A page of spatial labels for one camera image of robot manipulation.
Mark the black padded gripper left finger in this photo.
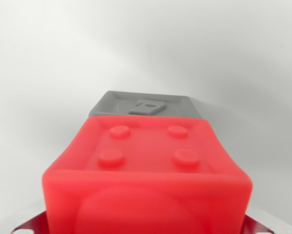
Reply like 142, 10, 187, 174
12, 204, 49, 234

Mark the black padded gripper right finger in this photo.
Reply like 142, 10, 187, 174
243, 214, 280, 234

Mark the red cube with studs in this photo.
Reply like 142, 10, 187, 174
42, 116, 253, 234

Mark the grey cube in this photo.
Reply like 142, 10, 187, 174
89, 90, 207, 120

